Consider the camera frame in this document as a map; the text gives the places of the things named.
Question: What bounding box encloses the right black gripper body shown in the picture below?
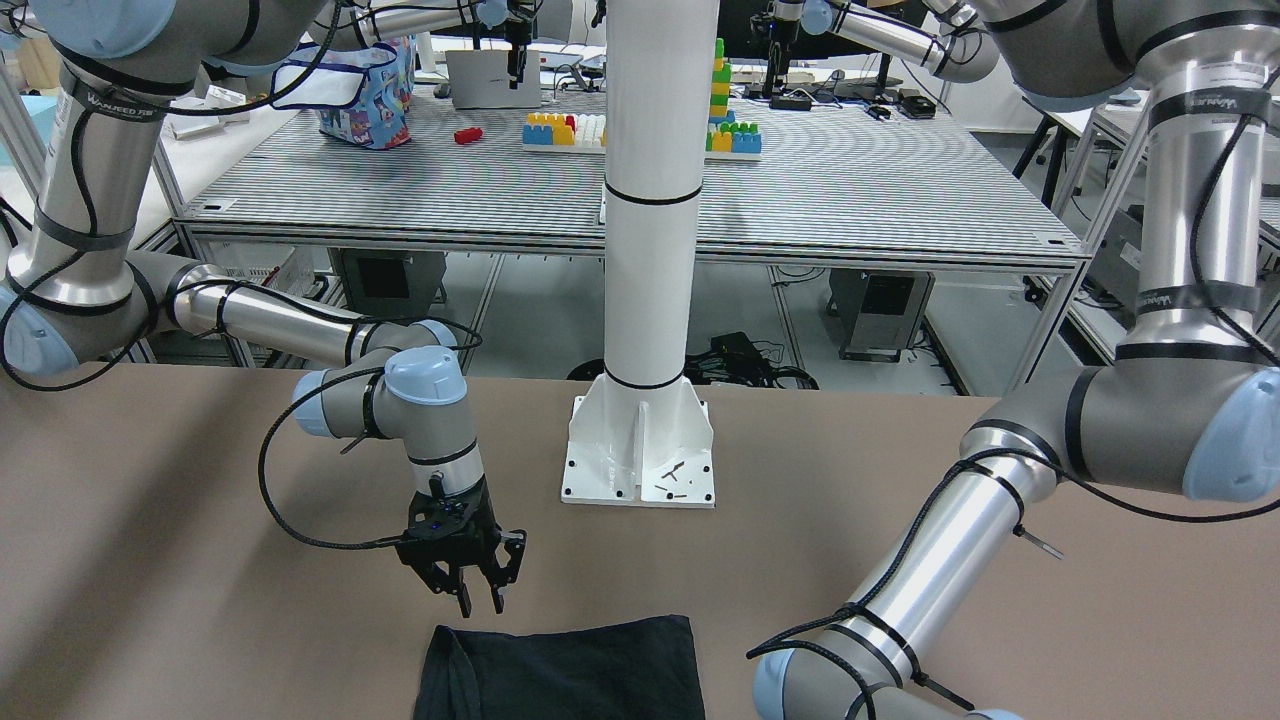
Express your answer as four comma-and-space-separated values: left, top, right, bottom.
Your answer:
396, 478, 500, 575

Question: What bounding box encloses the black printed t-shirt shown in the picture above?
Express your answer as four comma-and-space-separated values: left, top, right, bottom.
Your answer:
412, 615, 707, 719

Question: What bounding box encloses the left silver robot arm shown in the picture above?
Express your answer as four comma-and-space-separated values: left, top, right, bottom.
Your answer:
751, 1, 1277, 719

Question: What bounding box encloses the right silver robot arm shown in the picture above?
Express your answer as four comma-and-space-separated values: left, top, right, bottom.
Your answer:
3, 1, 527, 616

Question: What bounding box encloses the white central pillar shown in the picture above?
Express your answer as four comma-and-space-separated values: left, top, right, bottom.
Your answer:
561, 1, 718, 509

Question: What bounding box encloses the red toy block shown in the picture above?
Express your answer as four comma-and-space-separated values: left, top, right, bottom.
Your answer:
453, 126, 485, 145

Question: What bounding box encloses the colourful patterned bag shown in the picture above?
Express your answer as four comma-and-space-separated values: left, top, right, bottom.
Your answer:
271, 36, 416, 150

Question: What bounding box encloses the toy block set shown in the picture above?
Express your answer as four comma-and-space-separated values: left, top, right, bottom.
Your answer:
520, 15, 765, 170

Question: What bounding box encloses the grey striped back table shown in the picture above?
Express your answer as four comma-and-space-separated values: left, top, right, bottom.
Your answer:
180, 94, 1085, 322

